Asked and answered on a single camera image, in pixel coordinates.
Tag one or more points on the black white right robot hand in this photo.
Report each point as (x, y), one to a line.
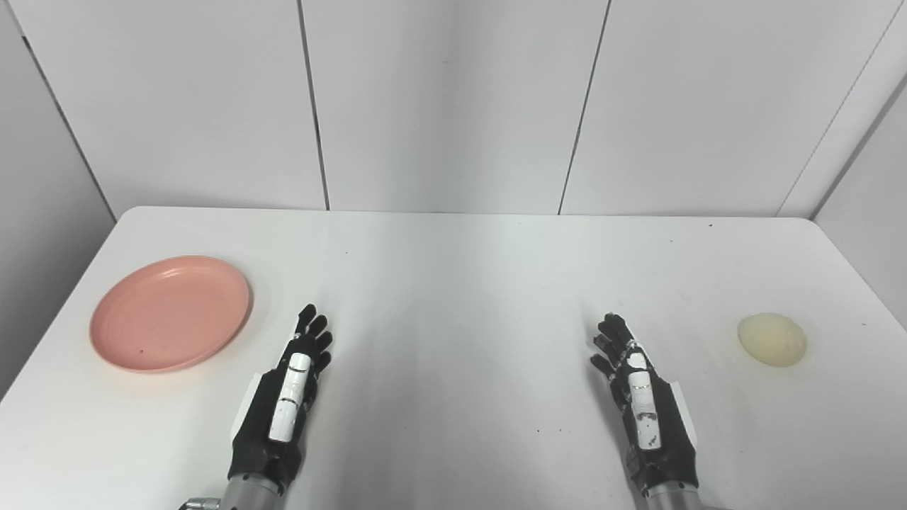
(662, 439)

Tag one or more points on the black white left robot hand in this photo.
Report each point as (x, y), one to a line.
(266, 432)

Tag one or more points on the cream steamed bun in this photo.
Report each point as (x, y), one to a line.
(772, 339)

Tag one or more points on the pink round plate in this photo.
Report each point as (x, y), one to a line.
(170, 314)

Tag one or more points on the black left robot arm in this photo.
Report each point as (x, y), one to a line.
(251, 496)

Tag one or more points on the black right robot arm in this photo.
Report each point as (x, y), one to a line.
(673, 498)

